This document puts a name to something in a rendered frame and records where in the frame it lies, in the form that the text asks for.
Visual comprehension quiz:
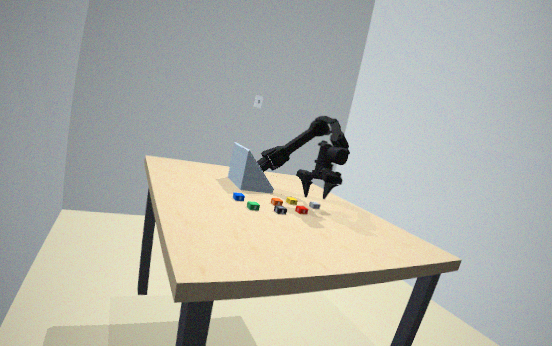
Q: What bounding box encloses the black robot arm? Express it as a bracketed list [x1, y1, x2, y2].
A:
[257, 116, 350, 184]

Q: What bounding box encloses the red block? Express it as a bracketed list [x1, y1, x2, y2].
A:
[295, 206, 308, 215]

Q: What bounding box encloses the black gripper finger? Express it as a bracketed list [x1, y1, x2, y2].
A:
[323, 182, 338, 200]
[299, 177, 313, 198]

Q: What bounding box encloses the blue block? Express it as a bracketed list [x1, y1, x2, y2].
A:
[232, 193, 245, 201]

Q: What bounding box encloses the green block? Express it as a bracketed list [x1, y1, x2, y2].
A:
[246, 201, 260, 211]

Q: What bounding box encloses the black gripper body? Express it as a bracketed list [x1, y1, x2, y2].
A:
[296, 158, 342, 185]

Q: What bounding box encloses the yellow block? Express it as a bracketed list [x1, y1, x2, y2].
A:
[286, 197, 298, 205]

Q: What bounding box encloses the orange block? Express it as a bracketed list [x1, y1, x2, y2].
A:
[271, 198, 283, 206]

